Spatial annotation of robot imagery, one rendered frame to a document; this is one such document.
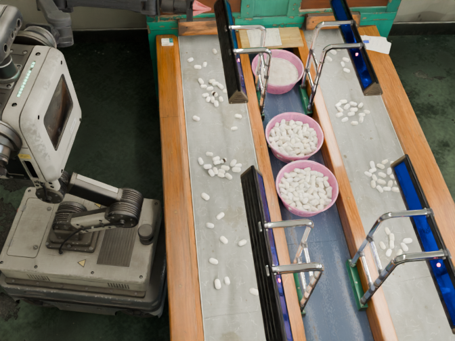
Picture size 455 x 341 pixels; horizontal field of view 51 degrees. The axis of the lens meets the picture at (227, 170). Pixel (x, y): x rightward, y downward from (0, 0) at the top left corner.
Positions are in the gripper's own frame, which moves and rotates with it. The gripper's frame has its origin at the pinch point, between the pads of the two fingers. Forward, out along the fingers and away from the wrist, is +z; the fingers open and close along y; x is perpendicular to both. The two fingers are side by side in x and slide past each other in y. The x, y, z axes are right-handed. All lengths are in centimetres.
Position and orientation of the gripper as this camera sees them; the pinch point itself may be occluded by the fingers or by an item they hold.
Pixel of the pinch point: (208, 9)
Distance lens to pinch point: 212.5
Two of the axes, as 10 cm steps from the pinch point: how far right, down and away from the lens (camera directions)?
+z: 10.0, 0.7, 0.0
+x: -0.4, 5.9, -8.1
